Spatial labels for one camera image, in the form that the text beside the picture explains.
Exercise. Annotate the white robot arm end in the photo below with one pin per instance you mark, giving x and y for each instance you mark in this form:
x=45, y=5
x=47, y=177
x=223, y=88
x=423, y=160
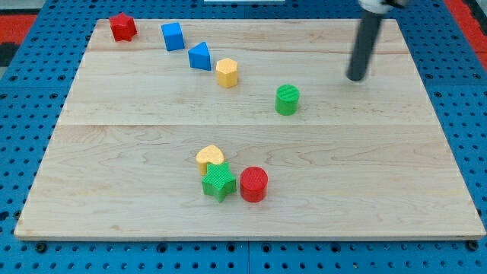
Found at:
x=382, y=6

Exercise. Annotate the yellow heart block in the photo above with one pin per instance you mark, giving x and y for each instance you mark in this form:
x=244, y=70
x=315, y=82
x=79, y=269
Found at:
x=209, y=155

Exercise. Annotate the red cylinder block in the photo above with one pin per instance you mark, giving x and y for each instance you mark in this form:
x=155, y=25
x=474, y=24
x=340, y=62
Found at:
x=253, y=184

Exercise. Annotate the light wooden board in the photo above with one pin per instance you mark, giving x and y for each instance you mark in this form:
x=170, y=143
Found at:
x=364, y=161

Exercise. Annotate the green star block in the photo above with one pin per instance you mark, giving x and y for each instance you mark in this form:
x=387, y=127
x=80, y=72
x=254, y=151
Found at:
x=219, y=181

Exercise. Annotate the green cylinder block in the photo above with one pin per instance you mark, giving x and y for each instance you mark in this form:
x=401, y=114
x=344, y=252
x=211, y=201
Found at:
x=286, y=99

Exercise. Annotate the yellow hexagon block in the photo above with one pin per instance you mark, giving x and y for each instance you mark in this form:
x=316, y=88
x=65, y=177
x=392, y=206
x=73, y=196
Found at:
x=227, y=73

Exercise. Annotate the blue triangle block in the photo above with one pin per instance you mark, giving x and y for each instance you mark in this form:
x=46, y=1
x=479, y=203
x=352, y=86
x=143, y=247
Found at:
x=199, y=57

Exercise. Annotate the blue cube block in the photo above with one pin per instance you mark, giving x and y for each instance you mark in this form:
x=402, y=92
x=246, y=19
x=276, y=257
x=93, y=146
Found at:
x=173, y=36

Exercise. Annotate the red star block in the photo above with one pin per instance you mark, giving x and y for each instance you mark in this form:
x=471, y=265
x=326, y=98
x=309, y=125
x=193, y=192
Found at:
x=123, y=27

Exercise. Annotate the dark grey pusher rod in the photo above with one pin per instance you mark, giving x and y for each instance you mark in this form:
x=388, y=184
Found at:
x=365, y=40

